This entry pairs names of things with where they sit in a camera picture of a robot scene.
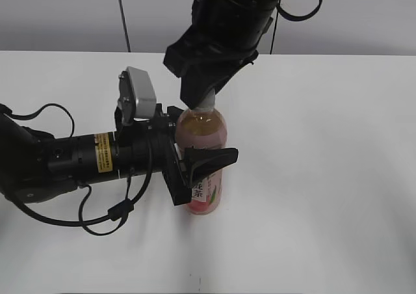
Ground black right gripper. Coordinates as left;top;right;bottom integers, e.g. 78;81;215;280
163;0;272;109

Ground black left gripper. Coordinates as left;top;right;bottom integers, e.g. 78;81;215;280
114;103;239;206

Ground peach oolong tea bottle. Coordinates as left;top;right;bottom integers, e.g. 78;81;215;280
174;106;228;215

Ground white bottle cap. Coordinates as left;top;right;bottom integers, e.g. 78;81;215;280
192;89;216;113

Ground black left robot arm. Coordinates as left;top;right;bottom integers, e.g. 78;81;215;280
1;105;238;206

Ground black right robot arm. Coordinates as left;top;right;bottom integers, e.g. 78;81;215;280
163;0;278;109

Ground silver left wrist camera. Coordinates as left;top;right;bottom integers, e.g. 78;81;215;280
118;66;157;126

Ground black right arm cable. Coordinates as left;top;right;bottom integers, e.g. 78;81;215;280
268;0;323;55

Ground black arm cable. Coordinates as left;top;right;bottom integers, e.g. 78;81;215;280
268;0;323;55
0;102;153;237

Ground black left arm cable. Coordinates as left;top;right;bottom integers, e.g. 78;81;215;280
0;102;153;237

